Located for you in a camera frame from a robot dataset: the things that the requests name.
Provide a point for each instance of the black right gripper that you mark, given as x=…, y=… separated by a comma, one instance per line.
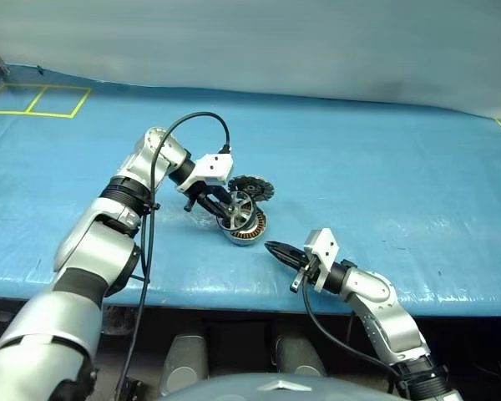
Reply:
x=311, y=273

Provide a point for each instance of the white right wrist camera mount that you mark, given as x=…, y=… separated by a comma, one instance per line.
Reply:
x=323, y=246

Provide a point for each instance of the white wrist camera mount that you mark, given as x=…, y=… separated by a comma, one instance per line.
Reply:
x=213, y=167
x=323, y=246

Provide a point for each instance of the silver motor body copper windings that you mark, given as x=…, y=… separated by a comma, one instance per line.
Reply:
x=244, y=234

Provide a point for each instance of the black toothed gear disc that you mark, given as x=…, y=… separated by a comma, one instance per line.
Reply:
x=254, y=188

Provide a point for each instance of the grey rounded robot knee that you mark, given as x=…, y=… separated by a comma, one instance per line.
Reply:
x=183, y=359
x=298, y=355

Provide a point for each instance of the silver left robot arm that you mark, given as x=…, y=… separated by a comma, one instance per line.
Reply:
x=79, y=250

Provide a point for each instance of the blue-grey robot torso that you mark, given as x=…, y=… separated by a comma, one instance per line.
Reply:
x=275, y=388

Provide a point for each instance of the blue plastic table cover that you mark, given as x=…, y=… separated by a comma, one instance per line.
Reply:
x=359, y=167

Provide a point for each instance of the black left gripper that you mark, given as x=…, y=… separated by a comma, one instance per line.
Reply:
x=202, y=194

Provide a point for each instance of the yellow tape double rectangle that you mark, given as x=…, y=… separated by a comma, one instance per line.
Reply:
x=46, y=86

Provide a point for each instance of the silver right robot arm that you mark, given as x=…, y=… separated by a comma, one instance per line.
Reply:
x=392, y=326

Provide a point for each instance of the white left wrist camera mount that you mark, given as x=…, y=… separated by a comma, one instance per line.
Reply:
x=213, y=167

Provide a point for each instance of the small black clip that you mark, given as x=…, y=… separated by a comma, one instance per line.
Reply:
x=40, y=70

